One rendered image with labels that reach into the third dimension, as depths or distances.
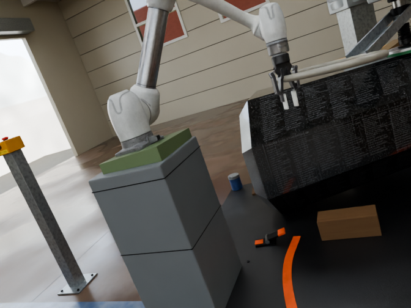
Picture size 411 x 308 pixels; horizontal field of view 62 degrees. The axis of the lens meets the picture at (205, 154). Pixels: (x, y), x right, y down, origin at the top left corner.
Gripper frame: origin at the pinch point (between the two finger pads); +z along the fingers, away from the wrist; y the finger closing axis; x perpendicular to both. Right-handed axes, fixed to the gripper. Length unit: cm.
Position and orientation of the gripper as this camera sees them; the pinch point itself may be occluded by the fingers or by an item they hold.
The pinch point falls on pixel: (290, 100)
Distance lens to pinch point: 157.0
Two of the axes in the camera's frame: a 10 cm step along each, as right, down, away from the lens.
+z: 2.7, 9.4, 2.0
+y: 9.2, -3.1, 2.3
